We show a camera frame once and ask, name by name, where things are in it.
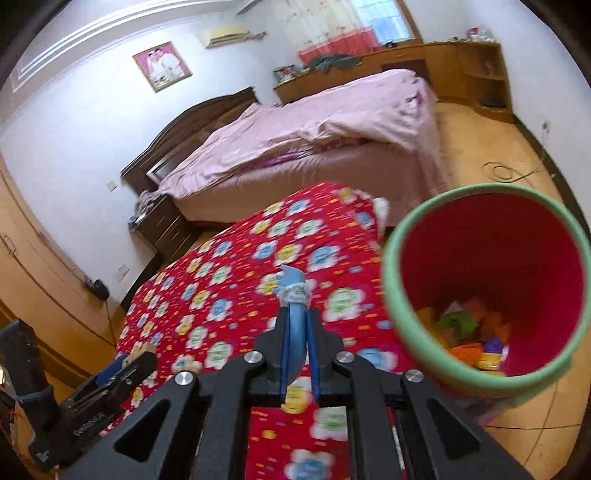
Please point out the bed with pink duvet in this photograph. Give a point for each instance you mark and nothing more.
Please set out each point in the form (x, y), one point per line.
(377, 134)

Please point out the framed wedding photo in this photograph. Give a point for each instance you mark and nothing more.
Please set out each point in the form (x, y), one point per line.
(161, 66)

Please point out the yellow gold carton box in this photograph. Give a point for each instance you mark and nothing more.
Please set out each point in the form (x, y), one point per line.
(489, 361)

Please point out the dark clothes on desk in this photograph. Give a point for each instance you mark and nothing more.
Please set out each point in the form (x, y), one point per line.
(325, 62)

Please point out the purple wrapper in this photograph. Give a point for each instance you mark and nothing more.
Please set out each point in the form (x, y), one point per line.
(494, 345)

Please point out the floral curtain with red hem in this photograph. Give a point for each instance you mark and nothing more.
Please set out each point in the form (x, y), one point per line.
(324, 27)

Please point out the window with bars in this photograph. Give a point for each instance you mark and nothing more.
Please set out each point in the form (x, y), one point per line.
(386, 19)

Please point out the dark wooden nightstand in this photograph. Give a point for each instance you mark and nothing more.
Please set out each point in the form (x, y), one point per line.
(164, 228)

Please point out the clothes on nightstand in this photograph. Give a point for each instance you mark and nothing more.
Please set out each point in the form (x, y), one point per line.
(146, 201)

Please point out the wall air conditioner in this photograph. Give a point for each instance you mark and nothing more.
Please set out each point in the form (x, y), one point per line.
(221, 36)

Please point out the blue toothpaste tube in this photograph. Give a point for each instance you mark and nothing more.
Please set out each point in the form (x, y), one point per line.
(293, 292)

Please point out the yellow foam net piece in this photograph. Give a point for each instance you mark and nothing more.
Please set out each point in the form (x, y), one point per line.
(427, 317)

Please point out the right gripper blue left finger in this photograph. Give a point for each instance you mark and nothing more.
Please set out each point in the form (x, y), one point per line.
(271, 383)

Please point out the red bin with green rim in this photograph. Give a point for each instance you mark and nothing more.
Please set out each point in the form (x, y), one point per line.
(519, 252)

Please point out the red smiley flower blanket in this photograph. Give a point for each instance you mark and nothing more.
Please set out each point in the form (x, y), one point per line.
(208, 306)

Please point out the orange plastic bag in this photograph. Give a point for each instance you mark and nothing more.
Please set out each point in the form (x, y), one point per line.
(467, 353)

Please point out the wooden wardrobe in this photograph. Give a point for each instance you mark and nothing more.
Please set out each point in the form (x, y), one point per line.
(76, 331)

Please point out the dark wooden headboard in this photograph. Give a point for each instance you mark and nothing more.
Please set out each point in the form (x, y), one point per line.
(182, 136)

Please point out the green wrapper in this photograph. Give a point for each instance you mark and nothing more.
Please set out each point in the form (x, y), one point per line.
(456, 327)

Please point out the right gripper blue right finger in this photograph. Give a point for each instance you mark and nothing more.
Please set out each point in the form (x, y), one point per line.
(323, 345)

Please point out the black charger on wall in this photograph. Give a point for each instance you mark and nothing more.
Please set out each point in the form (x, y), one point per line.
(97, 288)

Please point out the books on desk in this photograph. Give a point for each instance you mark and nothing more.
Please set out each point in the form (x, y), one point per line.
(284, 74)

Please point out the items on corner shelf top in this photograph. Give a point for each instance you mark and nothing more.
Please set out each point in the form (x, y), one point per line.
(479, 34)

